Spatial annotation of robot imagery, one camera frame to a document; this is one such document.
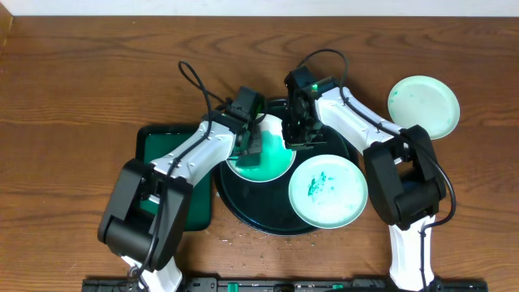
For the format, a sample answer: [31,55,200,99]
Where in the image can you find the white plate back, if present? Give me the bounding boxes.
[226,114,296,183]

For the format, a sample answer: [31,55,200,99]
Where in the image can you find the white plate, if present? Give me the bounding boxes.
[288,154,368,229]
[226,114,296,183]
[388,75,461,140]

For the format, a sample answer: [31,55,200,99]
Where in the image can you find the dark green sponge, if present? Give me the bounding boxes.
[235,153,261,168]

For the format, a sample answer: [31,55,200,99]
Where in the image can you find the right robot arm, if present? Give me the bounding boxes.
[283,76,454,291]

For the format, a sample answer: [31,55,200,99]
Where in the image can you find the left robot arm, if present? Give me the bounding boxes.
[97,115,261,291]

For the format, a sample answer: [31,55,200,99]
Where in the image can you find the round black tray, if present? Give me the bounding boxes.
[212,96,360,237]

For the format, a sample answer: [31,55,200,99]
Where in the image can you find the green rectangular tray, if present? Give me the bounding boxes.
[135,124,212,231]

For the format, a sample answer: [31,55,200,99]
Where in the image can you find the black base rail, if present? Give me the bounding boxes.
[81,277,489,292]

